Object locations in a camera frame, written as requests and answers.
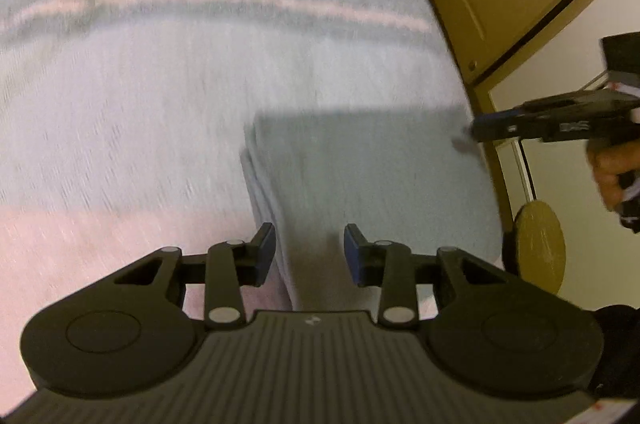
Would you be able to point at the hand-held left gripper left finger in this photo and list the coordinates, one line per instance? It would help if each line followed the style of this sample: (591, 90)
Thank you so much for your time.
(265, 249)

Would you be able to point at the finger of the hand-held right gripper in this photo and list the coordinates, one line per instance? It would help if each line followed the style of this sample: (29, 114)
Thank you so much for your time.
(495, 120)

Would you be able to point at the striped pink grey bed blanket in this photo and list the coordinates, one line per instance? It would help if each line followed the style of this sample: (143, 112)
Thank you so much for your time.
(175, 79)

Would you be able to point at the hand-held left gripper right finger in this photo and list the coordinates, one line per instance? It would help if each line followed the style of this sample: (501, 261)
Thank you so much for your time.
(354, 254)

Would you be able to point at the round wooden stool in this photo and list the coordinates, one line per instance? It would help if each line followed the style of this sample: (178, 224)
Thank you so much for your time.
(542, 244)

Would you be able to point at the person's right hand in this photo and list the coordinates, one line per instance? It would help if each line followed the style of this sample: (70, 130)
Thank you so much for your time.
(607, 169)

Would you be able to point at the green towel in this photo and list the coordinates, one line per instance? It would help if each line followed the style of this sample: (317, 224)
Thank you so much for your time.
(370, 174)

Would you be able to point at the person's dark clothing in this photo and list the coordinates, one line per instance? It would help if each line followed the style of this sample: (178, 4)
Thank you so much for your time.
(620, 354)

